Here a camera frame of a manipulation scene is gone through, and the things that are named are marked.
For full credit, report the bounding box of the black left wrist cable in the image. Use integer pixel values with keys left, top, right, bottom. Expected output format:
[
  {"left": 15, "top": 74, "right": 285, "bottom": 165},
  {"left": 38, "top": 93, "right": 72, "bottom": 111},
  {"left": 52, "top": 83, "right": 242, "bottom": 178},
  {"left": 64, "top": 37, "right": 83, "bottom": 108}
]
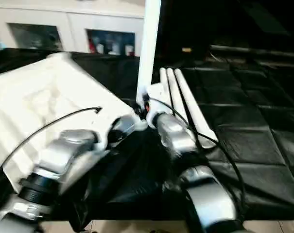
[{"left": 0, "top": 106, "right": 103, "bottom": 168}]

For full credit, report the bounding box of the white sideboard cabinet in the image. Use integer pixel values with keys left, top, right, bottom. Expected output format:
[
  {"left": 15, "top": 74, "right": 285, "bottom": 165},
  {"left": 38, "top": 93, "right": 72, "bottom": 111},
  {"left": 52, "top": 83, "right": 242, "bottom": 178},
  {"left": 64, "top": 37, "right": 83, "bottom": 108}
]
[{"left": 0, "top": 4, "right": 146, "bottom": 58}]

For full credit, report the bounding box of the dark metal bar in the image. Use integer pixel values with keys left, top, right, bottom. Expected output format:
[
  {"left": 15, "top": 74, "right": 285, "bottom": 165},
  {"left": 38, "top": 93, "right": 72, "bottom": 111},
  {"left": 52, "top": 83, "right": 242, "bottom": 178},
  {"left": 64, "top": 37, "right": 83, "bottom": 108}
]
[{"left": 209, "top": 45, "right": 294, "bottom": 58}]

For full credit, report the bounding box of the black mat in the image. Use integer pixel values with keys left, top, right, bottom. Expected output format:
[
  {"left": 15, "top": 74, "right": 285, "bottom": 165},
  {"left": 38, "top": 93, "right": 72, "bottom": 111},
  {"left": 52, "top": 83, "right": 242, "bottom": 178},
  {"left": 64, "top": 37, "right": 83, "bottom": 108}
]
[{"left": 0, "top": 48, "right": 294, "bottom": 221}]

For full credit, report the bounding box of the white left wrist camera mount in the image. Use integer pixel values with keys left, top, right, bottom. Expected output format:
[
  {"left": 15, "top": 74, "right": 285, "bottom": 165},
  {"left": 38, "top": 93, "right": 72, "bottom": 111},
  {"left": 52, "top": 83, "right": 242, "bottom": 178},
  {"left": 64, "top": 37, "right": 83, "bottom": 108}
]
[{"left": 95, "top": 116, "right": 123, "bottom": 152}]

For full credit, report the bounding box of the black cabinet with gold label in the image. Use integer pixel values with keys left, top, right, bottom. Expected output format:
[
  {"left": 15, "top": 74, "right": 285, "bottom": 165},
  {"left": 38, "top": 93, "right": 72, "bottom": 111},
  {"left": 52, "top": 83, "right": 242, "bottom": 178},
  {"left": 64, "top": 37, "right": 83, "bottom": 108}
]
[{"left": 156, "top": 0, "right": 210, "bottom": 64}]

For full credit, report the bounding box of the white plastic table top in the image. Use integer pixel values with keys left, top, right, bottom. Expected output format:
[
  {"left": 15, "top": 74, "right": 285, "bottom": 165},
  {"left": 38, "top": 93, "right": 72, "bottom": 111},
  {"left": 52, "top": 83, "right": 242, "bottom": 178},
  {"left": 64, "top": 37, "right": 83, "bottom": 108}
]
[{"left": 0, "top": 52, "right": 138, "bottom": 195}]

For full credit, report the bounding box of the white plastic table leg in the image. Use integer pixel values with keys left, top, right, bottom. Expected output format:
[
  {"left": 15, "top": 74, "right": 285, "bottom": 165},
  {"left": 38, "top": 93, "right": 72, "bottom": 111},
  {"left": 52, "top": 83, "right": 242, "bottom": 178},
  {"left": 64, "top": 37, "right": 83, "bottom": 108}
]
[
  {"left": 159, "top": 67, "right": 176, "bottom": 107},
  {"left": 166, "top": 67, "right": 193, "bottom": 127},
  {"left": 136, "top": 0, "right": 162, "bottom": 102},
  {"left": 173, "top": 68, "right": 219, "bottom": 149}
]

